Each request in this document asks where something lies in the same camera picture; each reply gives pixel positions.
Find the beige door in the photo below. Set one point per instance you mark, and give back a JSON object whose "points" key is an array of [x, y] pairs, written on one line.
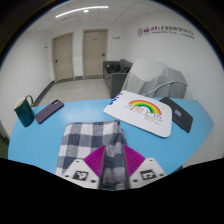
{"points": [[95, 53], [63, 56]]}

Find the small round ceiling light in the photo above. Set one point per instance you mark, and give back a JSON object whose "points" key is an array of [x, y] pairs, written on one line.
{"points": [[86, 11]]}

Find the blue white checked towel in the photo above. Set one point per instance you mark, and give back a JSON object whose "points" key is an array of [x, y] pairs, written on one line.
{"points": [[86, 140]]}

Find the white rainbow print board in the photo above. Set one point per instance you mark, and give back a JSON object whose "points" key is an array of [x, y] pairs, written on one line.
{"points": [[140, 115]]}

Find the grey cloth covered chair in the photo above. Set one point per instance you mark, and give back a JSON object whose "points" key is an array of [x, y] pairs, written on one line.
{"points": [[155, 78]]}

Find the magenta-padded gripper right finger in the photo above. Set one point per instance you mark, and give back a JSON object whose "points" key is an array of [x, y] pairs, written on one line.
{"points": [[146, 173]]}

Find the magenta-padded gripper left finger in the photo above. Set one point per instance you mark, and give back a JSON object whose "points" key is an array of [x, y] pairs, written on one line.
{"points": [[81, 173]]}

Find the black flat case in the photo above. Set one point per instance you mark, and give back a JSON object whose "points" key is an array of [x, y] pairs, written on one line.
{"points": [[180, 115]]}

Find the dark green mug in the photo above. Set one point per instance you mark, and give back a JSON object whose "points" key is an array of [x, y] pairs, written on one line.
{"points": [[25, 113]]}

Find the black bag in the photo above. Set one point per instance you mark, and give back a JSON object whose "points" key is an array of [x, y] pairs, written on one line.
{"points": [[114, 68]]}

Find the purple smartphone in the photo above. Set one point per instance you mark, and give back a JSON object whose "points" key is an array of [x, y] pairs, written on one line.
{"points": [[49, 111]]}

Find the wall logo lettering sign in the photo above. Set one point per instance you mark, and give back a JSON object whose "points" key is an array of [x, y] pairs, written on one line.
{"points": [[146, 30]]}

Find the long ceiling light strip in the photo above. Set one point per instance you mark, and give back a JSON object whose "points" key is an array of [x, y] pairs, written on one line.
{"points": [[81, 10]]}

